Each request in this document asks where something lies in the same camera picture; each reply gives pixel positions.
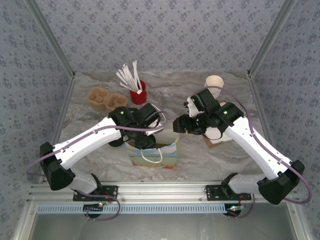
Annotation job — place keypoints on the colourful paper gift bag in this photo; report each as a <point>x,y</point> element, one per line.
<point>155,160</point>

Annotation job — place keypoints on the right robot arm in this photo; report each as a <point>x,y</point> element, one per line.
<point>255,147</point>

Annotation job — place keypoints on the white paper napkins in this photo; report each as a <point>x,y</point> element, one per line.
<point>211,132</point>

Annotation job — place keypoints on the red plastic cup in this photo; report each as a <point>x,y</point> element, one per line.
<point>138,98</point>

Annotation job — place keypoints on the white wrapped straw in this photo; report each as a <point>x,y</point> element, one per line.
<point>121,77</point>
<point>139,92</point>
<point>127,72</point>
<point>124,85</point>
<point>135,72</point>

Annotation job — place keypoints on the white paper cup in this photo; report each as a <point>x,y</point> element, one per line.
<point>213,82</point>

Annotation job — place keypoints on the small LED circuit board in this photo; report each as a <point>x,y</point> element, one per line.
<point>235,208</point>
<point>96,206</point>

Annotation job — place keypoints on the grey metal lower panel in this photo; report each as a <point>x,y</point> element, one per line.
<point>160,227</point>

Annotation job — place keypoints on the aluminium front rail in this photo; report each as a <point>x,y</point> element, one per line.
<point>160,192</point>

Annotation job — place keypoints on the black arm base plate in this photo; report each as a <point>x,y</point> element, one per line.
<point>110,196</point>
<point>215,193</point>

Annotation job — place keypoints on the aluminium frame post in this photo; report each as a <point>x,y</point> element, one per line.
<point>272,37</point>
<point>50,37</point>

